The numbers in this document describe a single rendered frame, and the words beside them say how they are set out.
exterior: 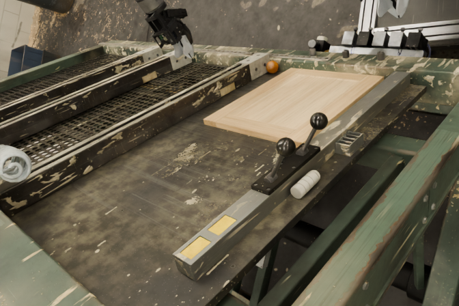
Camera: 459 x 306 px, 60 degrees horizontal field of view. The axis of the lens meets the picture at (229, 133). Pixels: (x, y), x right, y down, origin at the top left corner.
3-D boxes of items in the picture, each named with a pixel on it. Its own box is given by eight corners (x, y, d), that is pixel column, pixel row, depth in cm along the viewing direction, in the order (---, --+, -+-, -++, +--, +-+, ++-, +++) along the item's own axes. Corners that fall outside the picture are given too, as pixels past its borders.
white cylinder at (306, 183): (302, 201, 84) (322, 182, 89) (300, 189, 83) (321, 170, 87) (290, 197, 86) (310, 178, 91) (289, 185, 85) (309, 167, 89)
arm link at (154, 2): (142, -8, 124) (162, -17, 120) (150, 5, 127) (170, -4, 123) (132, 5, 120) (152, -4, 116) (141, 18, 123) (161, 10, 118)
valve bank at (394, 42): (451, 41, 149) (434, 18, 132) (442, 78, 150) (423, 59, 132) (332, 37, 183) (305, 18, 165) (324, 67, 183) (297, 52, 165)
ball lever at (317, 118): (311, 156, 93) (334, 116, 83) (302, 164, 91) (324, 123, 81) (298, 146, 94) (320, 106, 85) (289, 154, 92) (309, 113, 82)
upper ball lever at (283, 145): (281, 183, 86) (302, 142, 76) (270, 192, 83) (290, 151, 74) (268, 171, 87) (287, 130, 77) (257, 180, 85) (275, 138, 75)
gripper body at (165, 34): (161, 50, 129) (138, 19, 122) (171, 35, 134) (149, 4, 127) (179, 44, 125) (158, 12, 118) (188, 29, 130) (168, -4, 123)
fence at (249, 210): (410, 84, 127) (410, 72, 125) (195, 282, 69) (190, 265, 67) (394, 82, 130) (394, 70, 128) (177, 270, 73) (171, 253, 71)
